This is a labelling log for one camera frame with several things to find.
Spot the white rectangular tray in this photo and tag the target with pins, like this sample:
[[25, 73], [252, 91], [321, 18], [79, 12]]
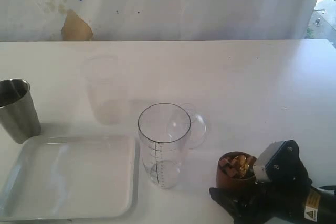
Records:
[[70, 178]]

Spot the translucent plastic container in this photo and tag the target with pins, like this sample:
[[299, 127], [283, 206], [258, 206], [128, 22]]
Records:
[[106, 88]]

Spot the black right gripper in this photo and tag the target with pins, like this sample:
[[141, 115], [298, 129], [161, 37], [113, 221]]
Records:
[[285, 196]]

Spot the brown wooden cup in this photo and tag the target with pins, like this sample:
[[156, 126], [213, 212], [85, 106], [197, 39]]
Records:
[[223, 181]]

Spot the stainless steel cup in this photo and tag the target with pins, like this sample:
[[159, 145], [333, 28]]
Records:
[[18, 114]]

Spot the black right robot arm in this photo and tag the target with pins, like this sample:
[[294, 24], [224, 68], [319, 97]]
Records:
[[326, 203]]

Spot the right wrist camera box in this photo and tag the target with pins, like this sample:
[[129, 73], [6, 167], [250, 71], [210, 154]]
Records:
[[263, 164]]

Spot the clear dome strainer lid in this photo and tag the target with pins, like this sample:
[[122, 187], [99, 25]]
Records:
[[197, 129]]

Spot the clear measuring cylinder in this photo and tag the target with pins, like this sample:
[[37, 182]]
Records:
[[164, 131]]

